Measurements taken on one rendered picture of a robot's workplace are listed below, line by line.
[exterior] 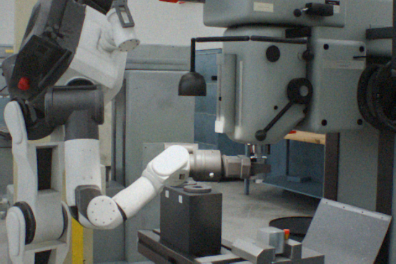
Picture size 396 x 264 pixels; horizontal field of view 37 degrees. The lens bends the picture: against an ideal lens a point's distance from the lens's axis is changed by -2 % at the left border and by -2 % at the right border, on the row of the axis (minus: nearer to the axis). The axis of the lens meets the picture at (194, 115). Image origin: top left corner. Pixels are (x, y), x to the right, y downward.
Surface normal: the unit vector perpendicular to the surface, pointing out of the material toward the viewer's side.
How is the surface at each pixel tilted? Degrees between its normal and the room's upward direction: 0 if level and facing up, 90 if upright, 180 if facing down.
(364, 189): 90
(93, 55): 58
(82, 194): 75
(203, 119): 90
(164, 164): 52
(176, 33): 90
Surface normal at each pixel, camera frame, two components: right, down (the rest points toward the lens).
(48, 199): 0.71, 0.14
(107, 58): 0.62, -0.48
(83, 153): 0.42, -0.20
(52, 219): 0.71, -0.11
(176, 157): 0.08, -0.58
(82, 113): 0.17, -0.22
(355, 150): -0.88, 0.01
